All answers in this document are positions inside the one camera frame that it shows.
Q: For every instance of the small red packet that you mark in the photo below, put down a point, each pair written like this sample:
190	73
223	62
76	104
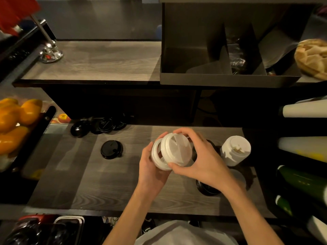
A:
270	72

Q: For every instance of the grey foil pouch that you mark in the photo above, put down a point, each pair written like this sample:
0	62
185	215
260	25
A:
278	51

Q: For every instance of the dark metal organizer box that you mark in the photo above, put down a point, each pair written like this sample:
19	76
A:
204	80

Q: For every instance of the white shirt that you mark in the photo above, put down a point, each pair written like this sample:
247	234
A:
184	236

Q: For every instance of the person's right hand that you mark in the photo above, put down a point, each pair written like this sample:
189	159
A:
209	168

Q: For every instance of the person's right forearm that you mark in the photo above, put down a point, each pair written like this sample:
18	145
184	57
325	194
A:
255	221

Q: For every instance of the stack of white lids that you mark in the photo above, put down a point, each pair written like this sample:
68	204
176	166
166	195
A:
235	150

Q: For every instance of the translucent yellow print cup stack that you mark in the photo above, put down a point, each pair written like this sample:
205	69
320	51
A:
304	146

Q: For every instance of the red flag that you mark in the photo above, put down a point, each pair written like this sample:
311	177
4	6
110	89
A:
15	12

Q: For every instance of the white paper cup stack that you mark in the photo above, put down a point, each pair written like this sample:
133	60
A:
306	109

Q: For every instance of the black left shoe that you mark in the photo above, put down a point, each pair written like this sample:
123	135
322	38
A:
148	224

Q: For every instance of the tan crumpled paper bundle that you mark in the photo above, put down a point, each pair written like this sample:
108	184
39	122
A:
313	59

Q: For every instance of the blue stool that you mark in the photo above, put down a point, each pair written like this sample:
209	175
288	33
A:
159	31

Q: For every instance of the clear plastic lids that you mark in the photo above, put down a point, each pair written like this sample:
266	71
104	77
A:
238	177

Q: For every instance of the pile of oranges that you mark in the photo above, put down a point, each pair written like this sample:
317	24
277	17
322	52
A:
10	117

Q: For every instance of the clear plastic bag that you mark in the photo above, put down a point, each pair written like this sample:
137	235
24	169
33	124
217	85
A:
236	61

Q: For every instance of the person's left hand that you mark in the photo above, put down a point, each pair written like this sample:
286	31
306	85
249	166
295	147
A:
149	176

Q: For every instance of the person's left forearm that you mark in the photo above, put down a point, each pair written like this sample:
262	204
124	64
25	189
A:
125	221

